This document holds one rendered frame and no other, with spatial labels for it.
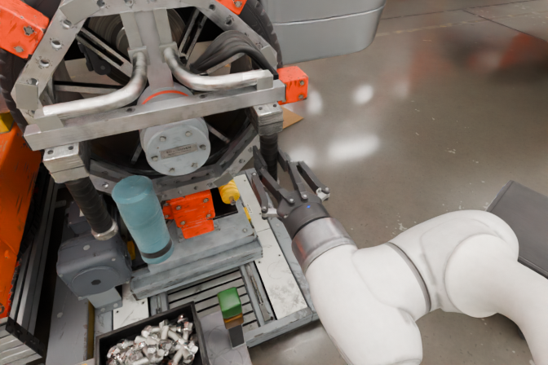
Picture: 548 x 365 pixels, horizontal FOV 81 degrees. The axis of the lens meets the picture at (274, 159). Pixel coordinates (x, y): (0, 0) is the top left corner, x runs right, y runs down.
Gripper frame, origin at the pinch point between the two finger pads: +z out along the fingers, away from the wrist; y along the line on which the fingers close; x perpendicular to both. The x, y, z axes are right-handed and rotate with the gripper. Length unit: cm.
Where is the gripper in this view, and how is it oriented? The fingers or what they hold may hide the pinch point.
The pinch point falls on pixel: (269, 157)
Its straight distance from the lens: 65.8
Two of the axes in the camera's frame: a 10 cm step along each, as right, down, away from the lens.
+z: -3.7, -6.1, 7.0
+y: 9.3, -2.4, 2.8
